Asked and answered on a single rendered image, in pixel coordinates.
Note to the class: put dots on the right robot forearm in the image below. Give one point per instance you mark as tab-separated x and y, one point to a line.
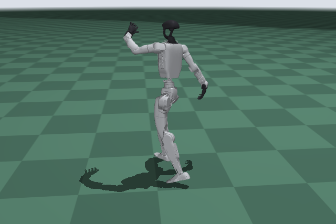
200	77

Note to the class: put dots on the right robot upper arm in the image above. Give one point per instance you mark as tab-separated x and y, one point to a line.
189	60

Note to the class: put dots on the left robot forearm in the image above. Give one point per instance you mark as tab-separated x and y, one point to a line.
130	43

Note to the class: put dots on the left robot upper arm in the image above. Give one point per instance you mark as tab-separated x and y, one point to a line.
155	47

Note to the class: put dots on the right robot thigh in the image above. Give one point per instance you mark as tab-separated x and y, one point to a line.
168	108

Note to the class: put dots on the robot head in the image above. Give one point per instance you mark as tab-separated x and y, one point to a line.
171	25

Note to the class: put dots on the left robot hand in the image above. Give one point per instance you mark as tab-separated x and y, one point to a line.
132	29

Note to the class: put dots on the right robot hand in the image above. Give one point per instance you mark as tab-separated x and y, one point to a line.
203	91

